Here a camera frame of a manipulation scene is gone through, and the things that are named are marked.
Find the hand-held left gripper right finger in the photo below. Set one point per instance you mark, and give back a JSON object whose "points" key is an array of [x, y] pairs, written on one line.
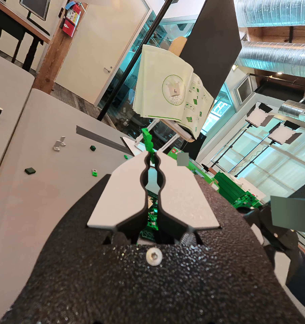
{"points": [[188, 197]]}

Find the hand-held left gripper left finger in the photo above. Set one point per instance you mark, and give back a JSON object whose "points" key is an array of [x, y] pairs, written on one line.
{"points": [[117, 197]]}

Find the green lego plate assembly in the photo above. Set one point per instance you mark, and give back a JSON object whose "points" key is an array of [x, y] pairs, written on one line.
{"points": [[148, 141]]}

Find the green printed lego box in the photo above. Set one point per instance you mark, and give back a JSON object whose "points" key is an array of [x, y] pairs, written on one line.
{"points": [[230, 187]]}

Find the small white lego piece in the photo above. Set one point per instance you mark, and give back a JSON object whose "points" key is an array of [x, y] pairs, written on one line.
{"points": [[56, 146], [63, 141]]}

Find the lego instruction booklet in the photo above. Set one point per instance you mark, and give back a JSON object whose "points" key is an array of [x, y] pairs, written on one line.
{"points": [[155, 83]]}

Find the white book stand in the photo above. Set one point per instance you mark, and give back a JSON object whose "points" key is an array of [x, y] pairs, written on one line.
{"points": [[132, 148]]}

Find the dark tape strip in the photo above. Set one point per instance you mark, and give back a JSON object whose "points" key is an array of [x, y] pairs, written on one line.
{"points": [[99, 138]]}

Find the studio light panel on stand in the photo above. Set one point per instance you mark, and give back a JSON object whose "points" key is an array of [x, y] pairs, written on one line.
{"points": [[256, 117], [281, 133]]}

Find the black pole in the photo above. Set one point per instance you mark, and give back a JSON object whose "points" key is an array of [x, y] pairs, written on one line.
{"points": [[132, 60]]}

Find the white door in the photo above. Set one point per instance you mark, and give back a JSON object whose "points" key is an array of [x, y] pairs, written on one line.
{"points": [[97, 50]]}

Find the wood-edged grey table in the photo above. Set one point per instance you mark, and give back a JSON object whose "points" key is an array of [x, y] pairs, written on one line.
{"points": [[8, 83]]}

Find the black panel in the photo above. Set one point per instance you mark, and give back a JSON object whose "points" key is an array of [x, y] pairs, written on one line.
{"points": [[210, 38]]}

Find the red fire extinguisher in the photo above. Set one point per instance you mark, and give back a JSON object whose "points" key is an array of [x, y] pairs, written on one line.
{"points": [[71, 20]]}

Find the wooden desk with black legs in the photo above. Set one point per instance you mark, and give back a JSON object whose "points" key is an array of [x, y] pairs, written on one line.
{"points": [[23, 22]]}

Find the computer monitor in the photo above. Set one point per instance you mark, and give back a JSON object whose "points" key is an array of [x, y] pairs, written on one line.
{"points": [[36, 6]]}

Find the wall vent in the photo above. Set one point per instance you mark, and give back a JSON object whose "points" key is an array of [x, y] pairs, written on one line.
{"points": [[244, 88]]}

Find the silver ventilation duct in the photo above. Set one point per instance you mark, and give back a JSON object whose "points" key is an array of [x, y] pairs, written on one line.
{"points": [[291, 106], [268, 12], [273, 55]]}

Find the wooden post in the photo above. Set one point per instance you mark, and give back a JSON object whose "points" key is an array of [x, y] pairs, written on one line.
{"points": [[56, 58]]}

